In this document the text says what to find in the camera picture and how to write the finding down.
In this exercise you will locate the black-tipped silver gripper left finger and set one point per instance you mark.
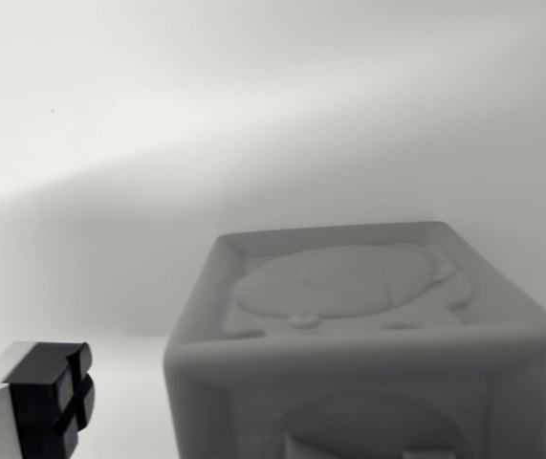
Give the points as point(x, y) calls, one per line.
point(38, 406)

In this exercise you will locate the grey embossed toy cube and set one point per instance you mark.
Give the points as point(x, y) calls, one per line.
point(349, 363)

